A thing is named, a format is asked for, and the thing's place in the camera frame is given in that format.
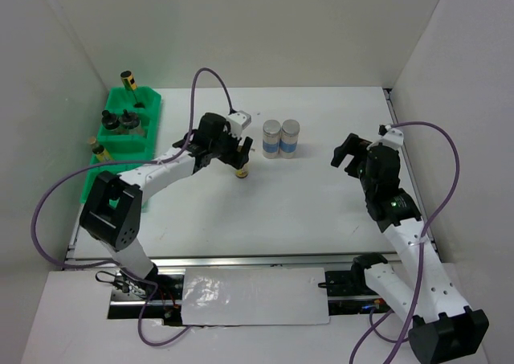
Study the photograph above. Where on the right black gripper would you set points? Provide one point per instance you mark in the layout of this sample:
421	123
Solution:
353	145

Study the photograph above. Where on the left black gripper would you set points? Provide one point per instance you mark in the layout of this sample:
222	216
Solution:
234	157

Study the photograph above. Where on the small yellow bottle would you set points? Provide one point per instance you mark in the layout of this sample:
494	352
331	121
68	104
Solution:
243	172
101	154

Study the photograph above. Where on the yellow label pepper bottle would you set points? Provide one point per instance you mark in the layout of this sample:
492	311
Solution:
129	83

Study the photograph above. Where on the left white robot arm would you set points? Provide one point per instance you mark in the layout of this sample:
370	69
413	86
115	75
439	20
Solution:
112	212

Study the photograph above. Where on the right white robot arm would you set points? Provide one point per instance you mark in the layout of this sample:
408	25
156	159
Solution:
439	324

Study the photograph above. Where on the left silver lid salt jar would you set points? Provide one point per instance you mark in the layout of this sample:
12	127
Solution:
271	138

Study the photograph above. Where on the silver lid salt jar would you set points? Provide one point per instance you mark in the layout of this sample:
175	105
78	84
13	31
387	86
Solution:
271	138
289	137

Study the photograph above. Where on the right silver lid salt jar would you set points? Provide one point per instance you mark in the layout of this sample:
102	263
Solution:
289	137

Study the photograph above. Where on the green plastic compartment tray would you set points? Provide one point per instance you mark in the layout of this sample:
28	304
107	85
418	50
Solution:
127	146

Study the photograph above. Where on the white plastic sheet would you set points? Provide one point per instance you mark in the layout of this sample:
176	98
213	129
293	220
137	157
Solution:
254	296

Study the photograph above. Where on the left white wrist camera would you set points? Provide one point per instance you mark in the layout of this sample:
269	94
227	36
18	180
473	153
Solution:
238	121

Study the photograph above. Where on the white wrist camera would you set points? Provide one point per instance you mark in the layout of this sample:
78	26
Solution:
389	137
238	121

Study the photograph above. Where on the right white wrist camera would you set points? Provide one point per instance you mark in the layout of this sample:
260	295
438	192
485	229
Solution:
389	137

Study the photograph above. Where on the aluminium rail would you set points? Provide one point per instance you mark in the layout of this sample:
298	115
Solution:
246	261

